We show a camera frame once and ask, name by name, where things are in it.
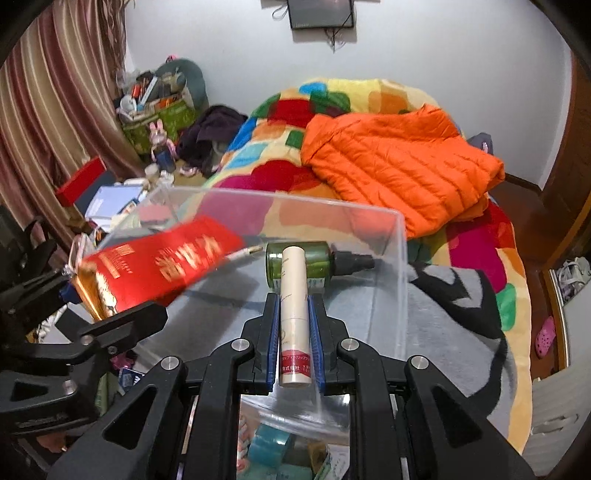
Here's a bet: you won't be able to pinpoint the grey neck pillow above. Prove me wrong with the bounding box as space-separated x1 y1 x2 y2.
154 58 208 109

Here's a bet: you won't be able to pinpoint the green gift bag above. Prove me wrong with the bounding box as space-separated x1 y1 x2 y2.
121 90 197 155

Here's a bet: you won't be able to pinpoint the light teal bottle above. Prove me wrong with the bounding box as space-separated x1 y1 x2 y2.
249 424 298 468

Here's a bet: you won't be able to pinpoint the wooden door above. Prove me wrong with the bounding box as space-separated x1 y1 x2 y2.
540 46 591 222

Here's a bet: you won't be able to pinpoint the colourful patchwork blanket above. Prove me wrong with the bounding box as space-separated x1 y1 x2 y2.
203 78 532 455

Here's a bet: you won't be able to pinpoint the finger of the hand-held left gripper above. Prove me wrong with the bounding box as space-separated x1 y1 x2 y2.
0 270 77 324
18 300 169 370

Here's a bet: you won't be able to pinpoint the cream lip balm tube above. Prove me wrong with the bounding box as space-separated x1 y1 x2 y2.
278 246 312 387

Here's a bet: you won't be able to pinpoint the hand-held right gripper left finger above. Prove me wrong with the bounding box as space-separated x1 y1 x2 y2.
46 292 282 480

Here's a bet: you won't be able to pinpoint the dark grey box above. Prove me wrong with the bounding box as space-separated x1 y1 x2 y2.
74 172 116 217

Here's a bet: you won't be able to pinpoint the striped brown curtain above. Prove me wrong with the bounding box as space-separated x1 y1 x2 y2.
0 0 144 241

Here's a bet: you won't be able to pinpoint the dark clothes pile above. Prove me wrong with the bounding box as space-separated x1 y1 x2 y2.
177 105 249 176

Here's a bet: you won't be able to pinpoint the green bottle black cap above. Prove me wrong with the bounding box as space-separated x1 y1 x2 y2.
264 241 376 292

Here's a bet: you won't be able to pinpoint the blue booklet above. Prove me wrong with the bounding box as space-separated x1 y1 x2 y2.
85 185 144 220

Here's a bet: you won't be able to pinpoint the white pen-shaped tube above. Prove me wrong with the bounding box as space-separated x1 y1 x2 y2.
225 246 265 261

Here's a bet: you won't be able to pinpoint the clear plastic storage box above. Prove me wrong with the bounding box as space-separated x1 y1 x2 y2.
69 185 409 446

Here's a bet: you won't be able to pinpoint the red foil packet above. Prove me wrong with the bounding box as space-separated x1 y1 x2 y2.
69 216 245 321

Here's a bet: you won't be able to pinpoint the black bag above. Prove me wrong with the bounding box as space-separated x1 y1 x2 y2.
0 203 58 282

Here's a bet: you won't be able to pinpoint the red box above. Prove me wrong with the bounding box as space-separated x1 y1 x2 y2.
55 156 108 208

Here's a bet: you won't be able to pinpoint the white plastic stool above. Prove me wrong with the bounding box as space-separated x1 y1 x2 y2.
522 364 583 464

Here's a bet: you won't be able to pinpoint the dark grey garment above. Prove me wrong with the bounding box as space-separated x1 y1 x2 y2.
466 133 497 155

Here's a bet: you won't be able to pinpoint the grey black patterned blanket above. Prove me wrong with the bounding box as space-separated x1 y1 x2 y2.
129 263 527 448

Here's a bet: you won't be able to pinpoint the small wall monitor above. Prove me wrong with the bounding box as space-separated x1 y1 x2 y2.
287 0 355 31

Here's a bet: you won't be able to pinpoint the orange down jacket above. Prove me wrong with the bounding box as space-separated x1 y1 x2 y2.
300 104 506 238

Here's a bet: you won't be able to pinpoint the pink clog shoe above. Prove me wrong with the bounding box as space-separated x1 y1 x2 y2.
534 316 556 359

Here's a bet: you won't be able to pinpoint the white shoes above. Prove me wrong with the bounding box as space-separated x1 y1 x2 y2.
556 257 591 296

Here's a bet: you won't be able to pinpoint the black monitor cable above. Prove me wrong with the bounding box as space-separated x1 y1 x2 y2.
325 28 352 51

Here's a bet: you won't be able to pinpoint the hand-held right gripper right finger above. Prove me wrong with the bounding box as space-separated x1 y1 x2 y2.
307 293 536 480

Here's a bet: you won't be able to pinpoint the blue bottle pink bunny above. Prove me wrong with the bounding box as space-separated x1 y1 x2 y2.
148 119 178 174

